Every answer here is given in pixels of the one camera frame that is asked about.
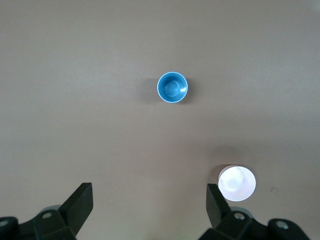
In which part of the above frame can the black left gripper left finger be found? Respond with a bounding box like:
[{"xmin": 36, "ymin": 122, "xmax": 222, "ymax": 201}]
[{"xmin": 0, "ymin": 182, "xmax": 94, "ymax": 240}]

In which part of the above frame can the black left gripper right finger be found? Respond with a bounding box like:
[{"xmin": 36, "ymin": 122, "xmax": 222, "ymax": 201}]
[{"xmin": 198, "ymin": 183, "xmax": 311, "ymax": 240}]

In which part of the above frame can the blue ribbed plastic cup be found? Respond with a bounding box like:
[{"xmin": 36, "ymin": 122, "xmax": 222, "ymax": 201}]
[{"xmin": 156, "ymin": 71, "xmax": 189, "ymax": 104}]

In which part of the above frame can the white plastic cup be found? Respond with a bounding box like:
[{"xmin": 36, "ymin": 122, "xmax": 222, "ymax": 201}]
[{"xmin": 215, "ymin": 164, "xmax": 257, "ymax": 202}]

